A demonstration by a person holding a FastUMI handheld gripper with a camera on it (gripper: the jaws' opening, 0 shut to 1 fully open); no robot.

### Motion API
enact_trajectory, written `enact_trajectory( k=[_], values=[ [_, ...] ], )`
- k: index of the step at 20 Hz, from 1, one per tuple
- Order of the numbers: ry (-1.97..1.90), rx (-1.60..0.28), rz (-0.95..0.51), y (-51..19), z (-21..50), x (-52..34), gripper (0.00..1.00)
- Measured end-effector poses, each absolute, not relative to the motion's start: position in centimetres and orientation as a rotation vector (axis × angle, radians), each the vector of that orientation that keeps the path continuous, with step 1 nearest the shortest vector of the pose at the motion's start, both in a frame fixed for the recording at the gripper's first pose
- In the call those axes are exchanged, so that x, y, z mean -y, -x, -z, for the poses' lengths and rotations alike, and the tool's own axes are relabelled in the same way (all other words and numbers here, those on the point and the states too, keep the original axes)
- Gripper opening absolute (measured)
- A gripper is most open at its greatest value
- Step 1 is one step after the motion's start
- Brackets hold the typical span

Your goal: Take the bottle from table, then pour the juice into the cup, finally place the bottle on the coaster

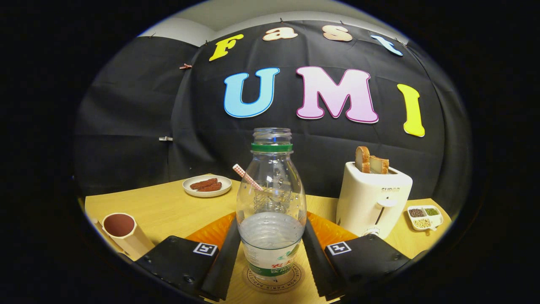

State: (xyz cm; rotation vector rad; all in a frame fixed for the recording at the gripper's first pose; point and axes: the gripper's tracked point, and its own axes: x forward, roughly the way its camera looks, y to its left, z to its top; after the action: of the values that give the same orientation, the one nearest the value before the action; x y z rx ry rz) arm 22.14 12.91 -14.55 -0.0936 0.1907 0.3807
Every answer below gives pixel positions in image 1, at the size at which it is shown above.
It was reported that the black backdrop cloth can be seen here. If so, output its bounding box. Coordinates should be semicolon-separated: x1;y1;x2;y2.
73;19;472;220

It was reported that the round wooden coaster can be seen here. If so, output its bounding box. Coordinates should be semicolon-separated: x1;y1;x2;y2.
243;262;302;294

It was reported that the beige cup with wooden handle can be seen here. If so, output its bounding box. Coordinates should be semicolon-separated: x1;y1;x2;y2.
91;212;155;261

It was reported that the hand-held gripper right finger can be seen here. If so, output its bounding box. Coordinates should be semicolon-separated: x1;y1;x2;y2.
302;212;412;301

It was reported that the white toaster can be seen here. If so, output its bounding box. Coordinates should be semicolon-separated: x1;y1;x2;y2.
336;161;413;239

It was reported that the wooden table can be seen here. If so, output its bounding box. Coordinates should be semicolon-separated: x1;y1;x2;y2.
84;173;453;304

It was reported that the toasted bread slice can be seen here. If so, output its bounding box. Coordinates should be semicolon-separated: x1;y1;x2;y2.
355;146;371;174
370;155;389;174

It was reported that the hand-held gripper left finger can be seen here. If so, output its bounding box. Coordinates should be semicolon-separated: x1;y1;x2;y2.
135;212;242;302

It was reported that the white round plate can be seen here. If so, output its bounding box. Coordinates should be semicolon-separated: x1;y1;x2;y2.
182;175;232;198

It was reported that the white divided seed dish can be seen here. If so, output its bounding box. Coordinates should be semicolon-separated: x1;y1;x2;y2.
407;205;444;231

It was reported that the clear plastic juice bottle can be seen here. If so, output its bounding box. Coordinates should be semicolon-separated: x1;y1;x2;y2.
235;128;307;282

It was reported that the red checked paper straw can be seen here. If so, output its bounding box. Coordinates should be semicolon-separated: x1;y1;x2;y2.
232;164;264;191

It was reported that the metal wire holder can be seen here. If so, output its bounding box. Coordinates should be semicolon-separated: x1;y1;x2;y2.
253;188;292;214

